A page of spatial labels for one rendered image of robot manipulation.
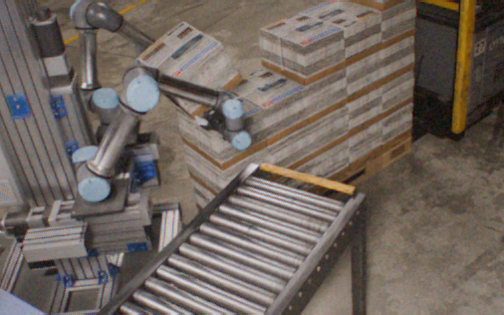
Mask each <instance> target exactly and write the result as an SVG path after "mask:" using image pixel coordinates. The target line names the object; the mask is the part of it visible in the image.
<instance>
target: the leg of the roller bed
mask: <svg viewBox="0 0 504 315"><path fill-rule="evenodd" d="M351 261H352V281H353V282H352V291H353V294H352V315H366V295H367V259H366V221H365V222H364V223H363V225H362V226H361V228H360V229H359V231H358V232H357V234H356V235H355V237H353V239H352V240H351Z"/></svg>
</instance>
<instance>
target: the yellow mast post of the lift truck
mask: <svg viewBox="0 0 504 315"><path fill-rule="evenodd" d="M475 7H476V0H459V5H458V16H457V36H456V47H455V58H454V62H455V68H454V79H453V89H452V99H451V121H450V128H451V129H452V131H453V132H454V133H457V134H458V133H460V132H462V130H464V129H465V120H466V112H467V102H468V85H469V76H470V68H471V59H472V56H471V50H472V41H473V33H474V16H475Z"/></svg>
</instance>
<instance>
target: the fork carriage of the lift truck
mask: <svg viewBox="0 0 504 315"><path fill-rule="evenodd" d="M412 103H413V110H412V111H411V114H412V116H411V117H412V119H411V124H412V125H413V126H421V127H423V128H425V129H426V132H427V133H430V134H432V135H433V136H436V137H438V138H440V139H442V140H443V139H444V138H445V137H447V134H448V123H449V112H450V98H446V97H444V96H441V95H439V94H437V93H434V92H431V91H429V90H428V89H425V88H423V87H420V86H418V85H416V84H414V87H413V102H412Z"/></svg>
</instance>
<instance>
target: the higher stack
mask: <svg viewBox="0 0 504 315"><path fill-rule="evenodd" d="M339 1H343V2H347V3H350V4H353V5H354V6H356V5H358V7H363V8H366V9H370V10H373V11H376V12H379V13H381V19H380V20H381V31H382V34H381V40H382V41H383V42H385V41H387V40H390V39H392V38H394V37H396V36H397V35H399V34H401V33H406V32H407V31H409V30H411V29H413V28H414V27H415V21H416V20H415V16H416V15H415V14H416V13H415V10H416V9H415V8H416V7H415V0H406V1H403V2H401V3H400V4H398V5H395V6H391V7H390V8H388V9H385V10H379V9H376V8H372V7H369V6H365V5H362V4H358V3H355V2H351V1H348V0H339ZM356 7H357V6H356ZM413 37H414V36H413V35H411V36H409V37H408V38H406V39H404V40H402V41H399V42H398V43H396V44H392V45H390V46H388V47H386V48H385V49H382V50H381V60H380V61H381V63H380V67H381V68H382V78H383V80H384V78H386V77H388V76H390V75H391V74H392V73H396V72H398V71H400V70H402V69H403V68H405V67H407V66H409V65H411V64H413V62H414V60H413V59H414V53H413V47H414V46H413V41H414V38H413ZM413 87H414V73H413V71H410V72H408V73H406V74H404V75H401V76H399V77H398V78H396V79H394V80H392V81H391V82H389V83H387V84H386V85H382V92H381V104H382V106H381V107H382V112H385V111H387V110H388V109H390V108H392V107H394V106H397V105H398V104H400V103H402V102H404V101H406V100H407V99H408V98H410V97H412V94H413ZM412 110H413V103H410V104H408V105H407V106H406V107H402V108H400V109H399V110H397V111H395V112H394V113H392V114H391V115H389V116H387V117H385V118H384V119H382V120H381V124H382V126H381V127H382V143H383V144H384V143H386V142H389V141H391V140H392V139H394V138H396V137H397V136H398V135H400V134H401V133H403V132H405V131H406V130H408V129H409V128H410V127H411V126H412V124H411V119H412V117H411V116H412V114H411V111H412ZM410 144H411V133H410V134H409V135H407V136H406V137H404V138H402V139H401V140H399V141H397V142H395V143H394V144H392V145H390V146H389V147H387V148H385V149H384V150H382V151H381V154H382V168H384V167H385V166H387V165H389V164H390V163H392V162H393V161H395V160H398V159H399V158H401V157H403V156H404V155H406V154H407V153H409V152H410V150H411V147H410Z"/></svg>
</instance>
